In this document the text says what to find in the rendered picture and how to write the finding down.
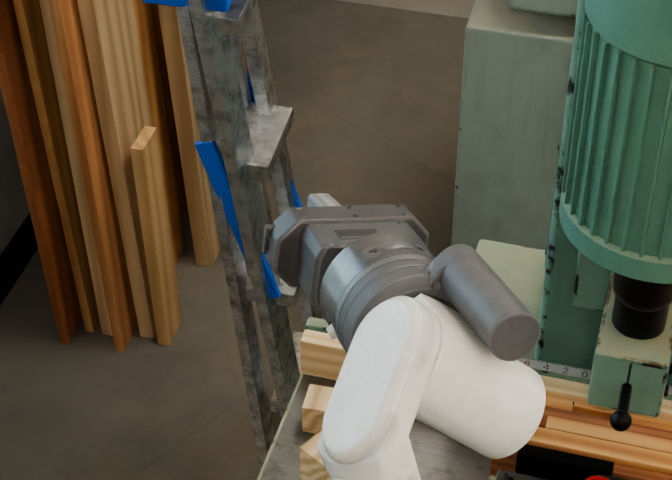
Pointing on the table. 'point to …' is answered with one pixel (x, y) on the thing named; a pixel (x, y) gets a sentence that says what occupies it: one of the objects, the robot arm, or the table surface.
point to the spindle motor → (622, 130)
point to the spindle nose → (640, 307)
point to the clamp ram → (559, 464)
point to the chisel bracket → (630, 365)
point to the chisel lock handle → (620, 420)
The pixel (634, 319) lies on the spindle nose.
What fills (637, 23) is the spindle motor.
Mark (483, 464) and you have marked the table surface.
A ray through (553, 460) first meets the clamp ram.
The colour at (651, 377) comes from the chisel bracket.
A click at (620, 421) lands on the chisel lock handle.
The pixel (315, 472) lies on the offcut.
